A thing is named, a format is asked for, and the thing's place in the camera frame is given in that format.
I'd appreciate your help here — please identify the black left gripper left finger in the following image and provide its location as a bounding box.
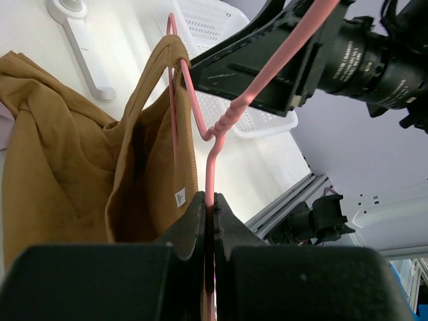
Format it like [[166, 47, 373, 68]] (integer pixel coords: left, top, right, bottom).
[[1, 192, 205, 320]]

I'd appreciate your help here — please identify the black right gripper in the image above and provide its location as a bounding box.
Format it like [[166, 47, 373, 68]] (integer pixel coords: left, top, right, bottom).
[[190, 1, 427, 117]]

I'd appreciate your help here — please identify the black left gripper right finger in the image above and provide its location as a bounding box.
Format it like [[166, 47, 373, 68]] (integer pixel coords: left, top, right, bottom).
[[213, 194, 413, 320]]

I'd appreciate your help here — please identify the pink hanger of brown top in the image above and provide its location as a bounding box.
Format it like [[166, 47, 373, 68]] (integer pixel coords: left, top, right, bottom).
[[180, 0, 340, 320]]

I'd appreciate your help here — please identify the brown tank top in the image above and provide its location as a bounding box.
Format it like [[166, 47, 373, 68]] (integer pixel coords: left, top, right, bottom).
[[1, 35, 198, 266]]

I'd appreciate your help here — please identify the white plastic basket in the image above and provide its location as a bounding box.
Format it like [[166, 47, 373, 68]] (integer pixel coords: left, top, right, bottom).
[[175, 1, 298, 138]]

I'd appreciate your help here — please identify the white clothes rack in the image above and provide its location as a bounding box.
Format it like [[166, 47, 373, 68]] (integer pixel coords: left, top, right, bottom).
[[47, 0, 116, 100]]

